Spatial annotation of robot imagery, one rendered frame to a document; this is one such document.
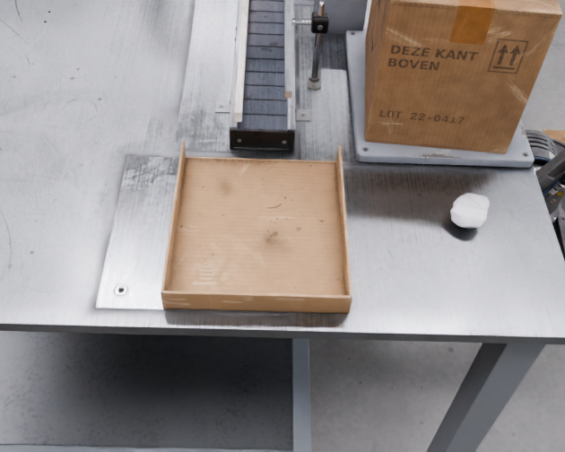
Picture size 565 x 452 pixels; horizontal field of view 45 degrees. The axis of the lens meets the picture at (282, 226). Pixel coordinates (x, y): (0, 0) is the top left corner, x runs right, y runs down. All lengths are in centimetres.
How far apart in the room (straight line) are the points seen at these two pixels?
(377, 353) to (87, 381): 77
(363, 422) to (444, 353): 31
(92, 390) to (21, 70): 70
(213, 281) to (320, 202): 22
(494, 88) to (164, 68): 61
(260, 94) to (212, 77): 15
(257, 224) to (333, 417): 86
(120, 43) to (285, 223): 56
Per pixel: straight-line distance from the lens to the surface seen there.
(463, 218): 109
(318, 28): 124
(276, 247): 103
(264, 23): 138
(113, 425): 158
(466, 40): 106
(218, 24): 146
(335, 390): 185
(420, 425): 185
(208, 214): 107
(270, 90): 122
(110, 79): 134
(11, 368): 170
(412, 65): 108
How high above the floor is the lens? 164
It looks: 50 degrees down
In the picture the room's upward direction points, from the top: 4 degrees clockwise
